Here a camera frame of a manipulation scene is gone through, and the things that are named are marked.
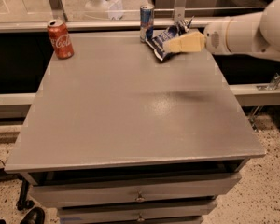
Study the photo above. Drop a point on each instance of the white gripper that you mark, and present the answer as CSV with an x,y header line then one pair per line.
x,y
215,38

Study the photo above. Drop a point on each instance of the blue kettle chip bag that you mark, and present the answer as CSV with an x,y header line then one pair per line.
x,y
157,43

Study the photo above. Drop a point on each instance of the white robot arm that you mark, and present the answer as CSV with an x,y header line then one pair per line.
x,y
254,34

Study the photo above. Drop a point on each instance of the blue redbull can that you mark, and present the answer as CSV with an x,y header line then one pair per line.
x,y
146,22

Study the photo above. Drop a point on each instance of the red coca-cola can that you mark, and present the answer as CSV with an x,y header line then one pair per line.
x,y
60,39

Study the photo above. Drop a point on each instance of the grey drawer cabinet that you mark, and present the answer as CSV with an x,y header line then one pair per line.
x,y
113,112

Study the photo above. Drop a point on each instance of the lower grey drawer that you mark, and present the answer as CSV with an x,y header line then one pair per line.
x,y
136,212

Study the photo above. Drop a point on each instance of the grey drawer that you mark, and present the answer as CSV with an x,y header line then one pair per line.
x,y
136,212
135,191

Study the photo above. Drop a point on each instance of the upper grey drawer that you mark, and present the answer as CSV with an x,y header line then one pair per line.
x,y
135,191

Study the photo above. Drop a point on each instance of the black shoe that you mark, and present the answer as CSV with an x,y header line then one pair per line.
x,y
34,216

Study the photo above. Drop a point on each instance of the black caster leg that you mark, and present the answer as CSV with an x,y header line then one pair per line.
x,y
23,203

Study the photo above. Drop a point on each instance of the white pedestal base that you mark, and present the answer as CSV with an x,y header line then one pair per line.
x,y
106,10

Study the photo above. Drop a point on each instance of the metal railing frame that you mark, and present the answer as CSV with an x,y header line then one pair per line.
x,y
27,16

